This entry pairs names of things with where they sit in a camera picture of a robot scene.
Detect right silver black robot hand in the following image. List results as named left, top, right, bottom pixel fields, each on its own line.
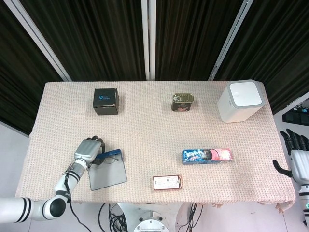
left=272, top=129, right=309, bottom=184

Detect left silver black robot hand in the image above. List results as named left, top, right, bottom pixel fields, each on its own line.
left=74, top=135, right=107, bottom=168

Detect thin-framed eyeglasses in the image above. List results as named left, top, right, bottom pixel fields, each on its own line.
left=93, top=156, right=120, bottom=168

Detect blue glasses case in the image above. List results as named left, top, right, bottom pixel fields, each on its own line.
left=88, top=148, right=128, bottom=191

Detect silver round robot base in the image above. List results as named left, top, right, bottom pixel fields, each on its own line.
left=113, top=202, right=191, bottom=232

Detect black cube cardboard box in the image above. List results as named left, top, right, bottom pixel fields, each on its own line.
left=93, top=88, right=120, bottom=116

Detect beige woven tablecloth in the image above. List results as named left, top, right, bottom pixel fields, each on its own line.
left=14, top=81, right=296, bottom=208

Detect red playing card box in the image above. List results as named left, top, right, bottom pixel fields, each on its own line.
left=152, top=174, right=184, bottom=192

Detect black equipment rack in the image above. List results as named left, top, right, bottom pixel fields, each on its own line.
left=281, top=106, right=309, bottom=126

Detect white square trash bin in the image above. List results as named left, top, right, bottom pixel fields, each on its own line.
left=217, top=79, right=265, bottom=124

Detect blue pink cookie package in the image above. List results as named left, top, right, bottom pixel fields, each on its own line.
left=181, top=147, right=234, bottom=165

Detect dark green luncheon meat can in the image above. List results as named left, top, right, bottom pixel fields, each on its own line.
left=171, top=93, right=195, bottom=113

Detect black pleated curtain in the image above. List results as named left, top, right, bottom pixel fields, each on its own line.
left=0, top=0, right=309, bottom=138

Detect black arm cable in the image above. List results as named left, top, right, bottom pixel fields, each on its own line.
left=63, top=166, right=84, bottom=232

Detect black floor cable bundle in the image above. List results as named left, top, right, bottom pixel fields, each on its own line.
left=178, top=203, right=204, bottom=232
left=98, top=203, right=131, bottom=232

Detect white slanted frame pole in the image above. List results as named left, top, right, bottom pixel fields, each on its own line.
left=208, top=0, right=254, bottom=81
left=9, top=0, right=72, bottom=82

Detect white upright frame pole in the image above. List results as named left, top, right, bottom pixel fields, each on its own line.
left=141, top=0, right=157, bottom=82

